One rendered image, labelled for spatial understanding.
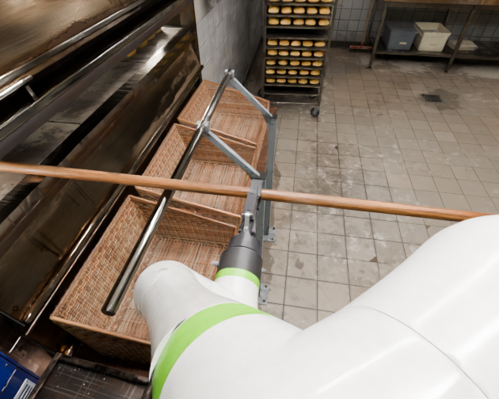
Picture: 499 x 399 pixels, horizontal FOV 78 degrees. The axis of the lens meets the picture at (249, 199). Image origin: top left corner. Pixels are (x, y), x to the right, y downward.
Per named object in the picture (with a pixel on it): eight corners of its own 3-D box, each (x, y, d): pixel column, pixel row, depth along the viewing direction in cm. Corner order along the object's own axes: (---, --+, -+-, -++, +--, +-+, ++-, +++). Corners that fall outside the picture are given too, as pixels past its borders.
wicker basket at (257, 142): (182, 157, 195) (174, 118, 175) (207, 113, 234) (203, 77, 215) (257, 165, 189) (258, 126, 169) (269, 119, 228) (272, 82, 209)
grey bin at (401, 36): (385, 49, 436) (390, 30, 419) (380, 38, 471) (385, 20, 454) (412, 51, 432) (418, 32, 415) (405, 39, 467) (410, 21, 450)
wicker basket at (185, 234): (79, 353, 111) (43, 320, 91) (142, 233, 150) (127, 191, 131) (211, 378, 105) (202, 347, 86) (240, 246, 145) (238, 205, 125)
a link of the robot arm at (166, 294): (253, 465, 25) (306, 332, 28) (121, 427, 22) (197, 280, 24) (175, 326, 58) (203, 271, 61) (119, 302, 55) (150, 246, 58)
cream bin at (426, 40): (417, 51, 431) (424, 32, 414) (409, 39, 466) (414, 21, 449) (443, 51, 427) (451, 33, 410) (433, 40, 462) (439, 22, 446)
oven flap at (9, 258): (19, 325, 84) (-50, 284, 72) (198, 69, 210) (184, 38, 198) (30, 325, 82) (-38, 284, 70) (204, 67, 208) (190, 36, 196)
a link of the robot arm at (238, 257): (263, 295, 66) (264, 271, 59) (210, 287, 67) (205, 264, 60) (266, 271, 70) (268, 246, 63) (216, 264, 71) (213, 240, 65)
